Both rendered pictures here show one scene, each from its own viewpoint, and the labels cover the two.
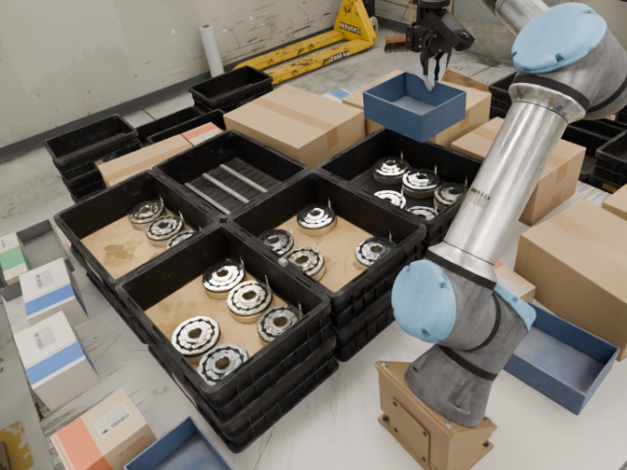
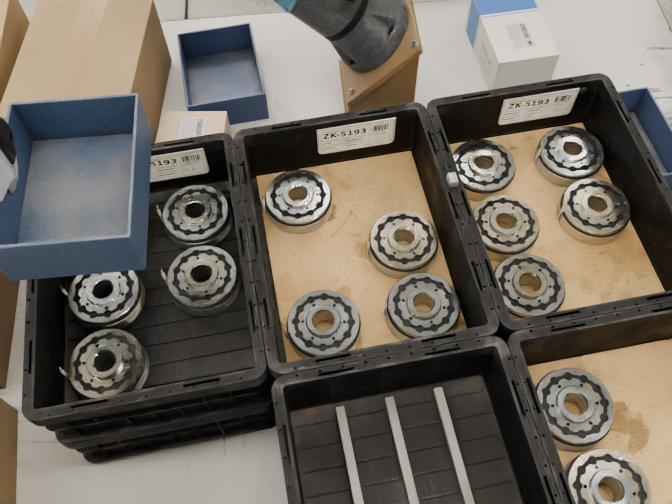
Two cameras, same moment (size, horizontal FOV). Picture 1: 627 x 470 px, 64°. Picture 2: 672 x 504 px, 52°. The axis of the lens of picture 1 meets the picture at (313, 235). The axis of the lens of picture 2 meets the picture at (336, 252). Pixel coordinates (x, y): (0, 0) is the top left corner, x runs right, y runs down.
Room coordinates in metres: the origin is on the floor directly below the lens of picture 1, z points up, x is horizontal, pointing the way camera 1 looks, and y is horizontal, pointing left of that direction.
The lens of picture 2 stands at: (1.41, 0.18, 1.73)
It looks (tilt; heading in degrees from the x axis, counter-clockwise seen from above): 60 degrees down; 207
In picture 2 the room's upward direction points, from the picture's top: 2 degrees counter-clockwise
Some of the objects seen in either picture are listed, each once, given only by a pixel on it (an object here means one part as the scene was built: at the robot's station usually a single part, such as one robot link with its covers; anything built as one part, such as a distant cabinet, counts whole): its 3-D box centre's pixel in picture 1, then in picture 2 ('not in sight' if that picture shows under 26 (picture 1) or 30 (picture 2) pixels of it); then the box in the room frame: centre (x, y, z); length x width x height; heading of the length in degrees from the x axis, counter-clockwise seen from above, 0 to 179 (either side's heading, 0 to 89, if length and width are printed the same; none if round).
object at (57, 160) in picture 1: (106, 173); not in sight; (2.35, 1.02, 0.37); 0.40 x 0.30 x 0.45; 120
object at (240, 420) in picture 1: (234, 343); not in sight; (0.76, 0.22, 0.76); 0.40 x 0.30 x 0.12; 36
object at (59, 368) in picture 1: (56, 358); not in sight; (0.82, 0.66, 0.74); 0.20 x 0.12 x 0.09; 31
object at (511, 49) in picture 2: not in sight; (509, 40); (0.30, 0.03, 0.74); 0.20 x 0.12 x 0.09; 35
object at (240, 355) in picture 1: (223, 365); (571, 151); (0.63, 0.22, 0.86); 0.10 x 0.10 x 0.01
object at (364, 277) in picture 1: (322, 227); (355, 226); (0.94, -0.02, 0.92); 0.40 x 0.30 x 0.02; 36
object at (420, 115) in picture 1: (412, 104); (75, 184); (1.13, -0.29, 1.10); 0.20 x 0.15 x 0.07; 31
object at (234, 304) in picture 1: (249, 297); (505, 222); (0.80, 0.16, 0.86); 0.10 x 0.10 x 0.01
